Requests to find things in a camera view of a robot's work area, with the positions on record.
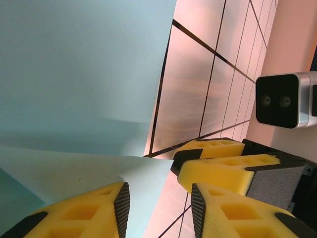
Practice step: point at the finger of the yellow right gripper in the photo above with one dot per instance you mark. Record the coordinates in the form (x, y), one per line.
(223, 151)
(223, 176)

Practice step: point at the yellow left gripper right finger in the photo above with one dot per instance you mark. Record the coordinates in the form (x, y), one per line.
(213, 218)

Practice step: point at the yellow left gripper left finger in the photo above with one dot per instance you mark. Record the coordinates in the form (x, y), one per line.
(99, 205)

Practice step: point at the light blue paper sheet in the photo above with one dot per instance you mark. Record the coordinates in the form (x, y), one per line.
(74, 74)

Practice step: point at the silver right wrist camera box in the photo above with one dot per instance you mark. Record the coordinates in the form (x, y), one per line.
(277, 99)

